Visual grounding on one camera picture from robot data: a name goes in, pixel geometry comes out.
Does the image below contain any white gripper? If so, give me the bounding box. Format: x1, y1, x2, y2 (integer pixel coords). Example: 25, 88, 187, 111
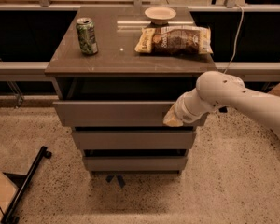
163, 91, 203, 127

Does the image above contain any grey top drawer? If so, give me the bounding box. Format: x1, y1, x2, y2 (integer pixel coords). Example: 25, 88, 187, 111
53, 100, 174, 127

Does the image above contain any grey drawer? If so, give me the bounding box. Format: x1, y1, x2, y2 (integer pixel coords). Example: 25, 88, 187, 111
82, 156, 188, 172
53, 100, 174, 127
72, 130, 196, 149

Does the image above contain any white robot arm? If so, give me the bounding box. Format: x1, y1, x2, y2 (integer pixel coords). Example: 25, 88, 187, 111
163, 71, 280, 140

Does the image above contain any grey drawer cabinet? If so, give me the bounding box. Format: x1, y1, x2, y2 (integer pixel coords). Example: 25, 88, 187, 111
44, 5, 219, 176

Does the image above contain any grey bottom drawer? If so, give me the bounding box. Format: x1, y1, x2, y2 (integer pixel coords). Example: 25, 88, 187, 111
82, 156, 188, 172

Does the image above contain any grey middle drawer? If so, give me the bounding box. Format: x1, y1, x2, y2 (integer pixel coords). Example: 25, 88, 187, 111
72, 130, 196, 149

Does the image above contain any chip bag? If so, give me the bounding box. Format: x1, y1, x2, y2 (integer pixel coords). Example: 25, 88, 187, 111
134, 25, 212, 55

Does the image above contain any beige paper bowl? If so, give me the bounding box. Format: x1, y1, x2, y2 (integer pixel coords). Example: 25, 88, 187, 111
145, 7, 176, 25

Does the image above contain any green soda can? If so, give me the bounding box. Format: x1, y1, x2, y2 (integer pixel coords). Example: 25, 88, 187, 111
76, 18, 98, 55

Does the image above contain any black rolling stand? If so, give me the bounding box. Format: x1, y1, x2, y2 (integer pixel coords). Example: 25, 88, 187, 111
0, 146, 52, 224

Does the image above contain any white cable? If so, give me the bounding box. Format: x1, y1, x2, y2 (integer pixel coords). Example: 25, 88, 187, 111
222, 4, 245, 75

